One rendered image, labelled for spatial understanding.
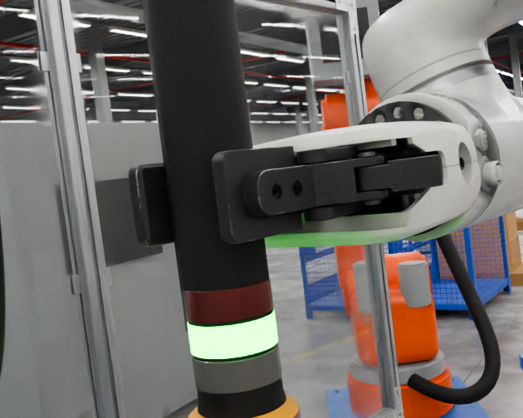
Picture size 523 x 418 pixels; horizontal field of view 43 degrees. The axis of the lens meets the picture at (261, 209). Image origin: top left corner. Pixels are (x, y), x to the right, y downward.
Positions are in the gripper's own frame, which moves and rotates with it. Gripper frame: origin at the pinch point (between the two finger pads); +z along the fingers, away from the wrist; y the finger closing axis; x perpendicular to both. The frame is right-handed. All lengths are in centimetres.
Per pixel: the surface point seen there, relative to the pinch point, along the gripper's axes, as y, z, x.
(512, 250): 265, -753, -122
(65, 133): 70, -41, 11
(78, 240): 70, -41, -6
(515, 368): 162, -455, -162
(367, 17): 184, -338, 86
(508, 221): 267, -756, -87
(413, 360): 179, -337, -122
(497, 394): 156, -401, -162
